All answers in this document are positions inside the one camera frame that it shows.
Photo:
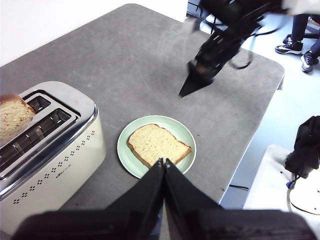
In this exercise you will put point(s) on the cream toaster with chrome top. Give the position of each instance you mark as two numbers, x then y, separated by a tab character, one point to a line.
62	160

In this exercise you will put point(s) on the toasted bread slice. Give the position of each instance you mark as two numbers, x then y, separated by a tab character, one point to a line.
12	117
155	142

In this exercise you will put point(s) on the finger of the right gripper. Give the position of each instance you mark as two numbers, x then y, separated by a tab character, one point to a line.
193	83

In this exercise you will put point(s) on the pale green round plate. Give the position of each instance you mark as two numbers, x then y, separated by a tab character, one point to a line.
180	130

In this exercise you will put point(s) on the person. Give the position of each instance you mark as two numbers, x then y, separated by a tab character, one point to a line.
298	27

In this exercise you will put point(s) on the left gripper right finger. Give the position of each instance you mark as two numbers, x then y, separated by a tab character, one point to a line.
225	225

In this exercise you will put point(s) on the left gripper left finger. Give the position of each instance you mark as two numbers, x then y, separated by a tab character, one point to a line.
100	225

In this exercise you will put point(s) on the white side table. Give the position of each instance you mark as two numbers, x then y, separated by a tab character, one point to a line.
270	175

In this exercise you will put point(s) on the black bag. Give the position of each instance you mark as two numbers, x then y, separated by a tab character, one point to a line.
306	147

